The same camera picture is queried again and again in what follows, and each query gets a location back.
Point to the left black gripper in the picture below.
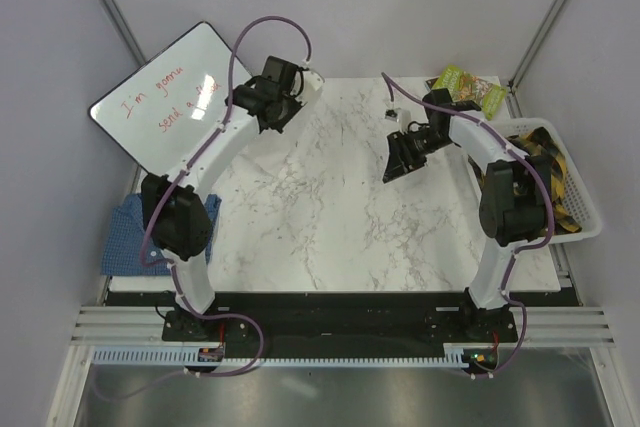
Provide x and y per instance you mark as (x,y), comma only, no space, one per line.
(297,105)

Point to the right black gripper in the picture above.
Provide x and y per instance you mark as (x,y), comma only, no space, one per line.
(400,159)

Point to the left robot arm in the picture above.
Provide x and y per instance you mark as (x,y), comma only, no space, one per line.
(177,225)

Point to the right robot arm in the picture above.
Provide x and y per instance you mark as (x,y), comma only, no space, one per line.
(489,289)

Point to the green book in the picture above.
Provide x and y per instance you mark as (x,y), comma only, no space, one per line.
(464,86)

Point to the white dry-erase board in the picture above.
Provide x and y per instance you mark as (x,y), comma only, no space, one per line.
(170,116)

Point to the yellow black plaid shirt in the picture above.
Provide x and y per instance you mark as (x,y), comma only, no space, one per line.
(512,207)

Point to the white plastic basket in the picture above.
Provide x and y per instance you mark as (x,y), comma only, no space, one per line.
(580,187)

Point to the blue checkered folded shirt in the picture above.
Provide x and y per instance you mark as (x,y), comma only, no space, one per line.
(125,236)

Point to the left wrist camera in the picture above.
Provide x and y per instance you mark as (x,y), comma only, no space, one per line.
(310,86)

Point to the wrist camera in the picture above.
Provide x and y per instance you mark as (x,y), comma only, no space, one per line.
(400,116)
(310,86)

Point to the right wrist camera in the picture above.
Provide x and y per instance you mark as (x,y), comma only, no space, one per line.
(400,116)

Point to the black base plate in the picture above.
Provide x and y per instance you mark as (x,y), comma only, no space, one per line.
(341,323)

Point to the white slotted cable duct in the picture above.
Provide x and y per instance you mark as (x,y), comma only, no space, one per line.
(201,357)

